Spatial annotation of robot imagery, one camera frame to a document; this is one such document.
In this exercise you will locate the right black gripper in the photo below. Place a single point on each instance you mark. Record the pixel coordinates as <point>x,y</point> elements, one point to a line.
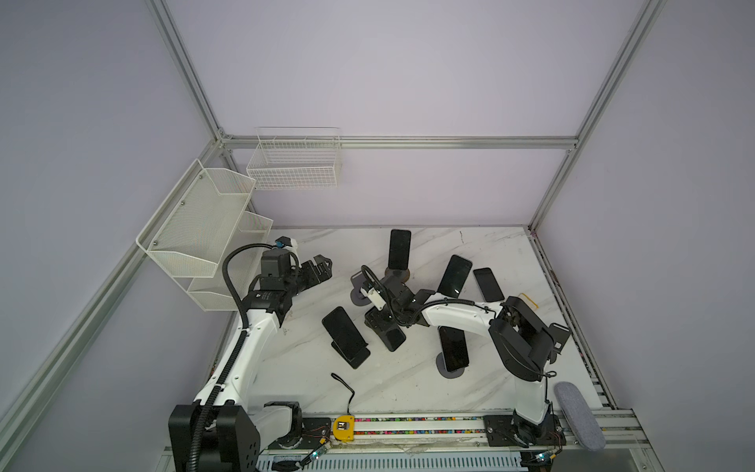
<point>384,322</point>

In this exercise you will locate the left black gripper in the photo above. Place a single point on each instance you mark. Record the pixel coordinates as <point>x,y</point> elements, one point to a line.
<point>323,271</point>

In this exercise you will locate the black phone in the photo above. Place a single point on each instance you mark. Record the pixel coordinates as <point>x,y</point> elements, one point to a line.
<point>454,347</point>
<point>342,330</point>
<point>488,285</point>
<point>385,327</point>
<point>455,276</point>
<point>399,249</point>

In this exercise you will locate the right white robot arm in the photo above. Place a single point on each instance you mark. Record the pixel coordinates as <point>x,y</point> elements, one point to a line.
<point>523,342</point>

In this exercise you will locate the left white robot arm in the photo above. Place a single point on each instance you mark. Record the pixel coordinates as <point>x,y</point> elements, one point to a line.
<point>216,432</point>

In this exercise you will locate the brown round phone stand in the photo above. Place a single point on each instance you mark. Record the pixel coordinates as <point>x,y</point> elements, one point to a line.
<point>401,275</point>

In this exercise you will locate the grey round stand back left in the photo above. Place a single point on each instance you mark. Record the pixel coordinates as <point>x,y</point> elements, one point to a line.
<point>357,297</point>

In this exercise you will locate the grey stand front centre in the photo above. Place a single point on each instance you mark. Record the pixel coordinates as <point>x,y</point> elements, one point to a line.
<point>444,372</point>

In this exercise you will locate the black folding phone stand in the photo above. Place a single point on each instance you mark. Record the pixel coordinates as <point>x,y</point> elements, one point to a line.
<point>354,358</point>

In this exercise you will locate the white mesh two-tier shelf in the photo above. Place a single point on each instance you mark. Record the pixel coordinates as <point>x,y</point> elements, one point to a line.
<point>206,216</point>

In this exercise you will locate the yellow tape measure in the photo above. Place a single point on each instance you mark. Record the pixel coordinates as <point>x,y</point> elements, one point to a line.
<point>344,426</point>

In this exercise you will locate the grey oval pad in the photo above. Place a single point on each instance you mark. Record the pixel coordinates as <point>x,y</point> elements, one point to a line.
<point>583,423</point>

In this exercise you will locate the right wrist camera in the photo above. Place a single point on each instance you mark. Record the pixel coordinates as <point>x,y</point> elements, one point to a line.
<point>375,298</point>

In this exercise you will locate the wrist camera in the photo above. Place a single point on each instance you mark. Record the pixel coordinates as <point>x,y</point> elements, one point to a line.
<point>288,243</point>
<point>375,298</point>

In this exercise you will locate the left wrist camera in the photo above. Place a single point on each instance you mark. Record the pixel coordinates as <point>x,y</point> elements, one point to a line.
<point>288,243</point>

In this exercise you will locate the white wire basket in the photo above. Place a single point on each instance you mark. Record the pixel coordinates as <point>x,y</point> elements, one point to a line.
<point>296,158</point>

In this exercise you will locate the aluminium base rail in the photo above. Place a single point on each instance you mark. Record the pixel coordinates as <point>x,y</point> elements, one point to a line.
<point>429,432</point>

